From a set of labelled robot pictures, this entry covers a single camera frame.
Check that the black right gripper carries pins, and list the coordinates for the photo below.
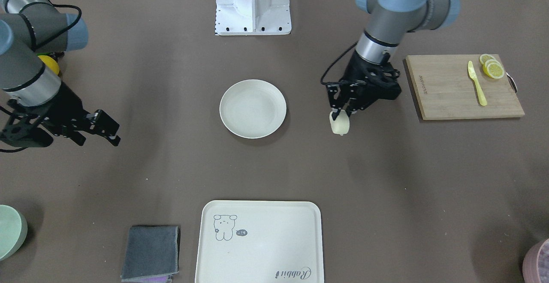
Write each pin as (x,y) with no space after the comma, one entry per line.
(65,108)

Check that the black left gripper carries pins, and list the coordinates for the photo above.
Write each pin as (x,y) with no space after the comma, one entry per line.
(355,72)

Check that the cream round plate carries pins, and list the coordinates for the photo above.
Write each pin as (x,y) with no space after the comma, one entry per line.
(252,108)

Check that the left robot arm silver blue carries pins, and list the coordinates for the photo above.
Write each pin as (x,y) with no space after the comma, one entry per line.
(391,19)

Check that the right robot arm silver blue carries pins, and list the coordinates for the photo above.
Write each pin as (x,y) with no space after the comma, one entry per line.
(29,28)

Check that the cream rectangular tray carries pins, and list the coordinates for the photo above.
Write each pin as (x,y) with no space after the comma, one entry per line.
(260,242)

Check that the yellow lemon far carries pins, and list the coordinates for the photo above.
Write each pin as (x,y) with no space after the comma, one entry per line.
(51,63)

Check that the wooden cutting board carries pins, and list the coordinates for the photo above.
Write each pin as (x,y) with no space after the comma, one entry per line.
(443,90)

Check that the grey folded cloth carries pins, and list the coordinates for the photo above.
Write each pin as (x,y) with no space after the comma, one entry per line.
(151,254)

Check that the mint green bowl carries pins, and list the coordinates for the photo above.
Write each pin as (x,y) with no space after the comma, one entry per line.
(13,231)

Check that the yellow plastic knife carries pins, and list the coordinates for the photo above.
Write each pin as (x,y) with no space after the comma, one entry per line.
(478,88)

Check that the lemon slices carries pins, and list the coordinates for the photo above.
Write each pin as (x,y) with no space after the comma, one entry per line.
(491,66)

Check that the pink bowl with ice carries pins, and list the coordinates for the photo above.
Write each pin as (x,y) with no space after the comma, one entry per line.
(536,263)

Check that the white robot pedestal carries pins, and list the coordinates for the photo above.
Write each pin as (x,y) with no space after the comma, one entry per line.
(252,18)

